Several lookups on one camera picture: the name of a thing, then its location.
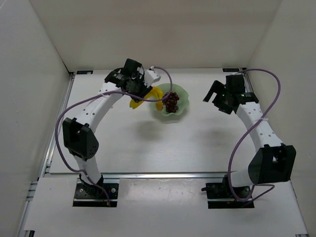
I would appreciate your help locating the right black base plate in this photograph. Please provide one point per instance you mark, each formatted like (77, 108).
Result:
(220, 197)

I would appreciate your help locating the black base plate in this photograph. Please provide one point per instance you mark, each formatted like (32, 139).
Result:
(83, 199)
(220, 197)

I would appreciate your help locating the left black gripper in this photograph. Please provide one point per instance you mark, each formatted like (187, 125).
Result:
(139, 93)

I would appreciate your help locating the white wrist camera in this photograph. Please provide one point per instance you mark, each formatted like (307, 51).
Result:
(237, 73)
(151, 76)

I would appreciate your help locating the green wavy fruit bowl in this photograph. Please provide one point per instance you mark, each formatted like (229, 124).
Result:
(183, 104)

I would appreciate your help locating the right blue corner label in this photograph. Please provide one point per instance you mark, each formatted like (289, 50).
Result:
(230, 70)

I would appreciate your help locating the left blue corner label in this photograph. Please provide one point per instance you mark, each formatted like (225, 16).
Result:
(84, 72)

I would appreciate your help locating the dark red fake grapes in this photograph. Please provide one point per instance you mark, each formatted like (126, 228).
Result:
(170, 102)

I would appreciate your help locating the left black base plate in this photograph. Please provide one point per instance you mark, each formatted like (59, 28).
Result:
(83, 199)

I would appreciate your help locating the yellow fake banana bunch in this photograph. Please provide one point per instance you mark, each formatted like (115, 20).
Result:
(156, 93)

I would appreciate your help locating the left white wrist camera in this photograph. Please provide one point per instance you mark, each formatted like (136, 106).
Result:
(151, 76)

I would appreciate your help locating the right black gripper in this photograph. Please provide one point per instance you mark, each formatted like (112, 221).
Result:
(219, 96)

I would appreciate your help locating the front aluminium rail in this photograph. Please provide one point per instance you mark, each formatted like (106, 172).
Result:
(169, 175)

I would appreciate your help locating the blue corner label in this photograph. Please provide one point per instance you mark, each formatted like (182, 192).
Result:
(230, 70)
(84, 72)

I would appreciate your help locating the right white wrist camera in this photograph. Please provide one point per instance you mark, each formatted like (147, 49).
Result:
(237, 73)

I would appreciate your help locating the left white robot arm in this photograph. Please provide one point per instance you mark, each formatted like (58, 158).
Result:
(79, 132)

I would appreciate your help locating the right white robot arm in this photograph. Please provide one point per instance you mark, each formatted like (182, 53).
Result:
(274, 160)

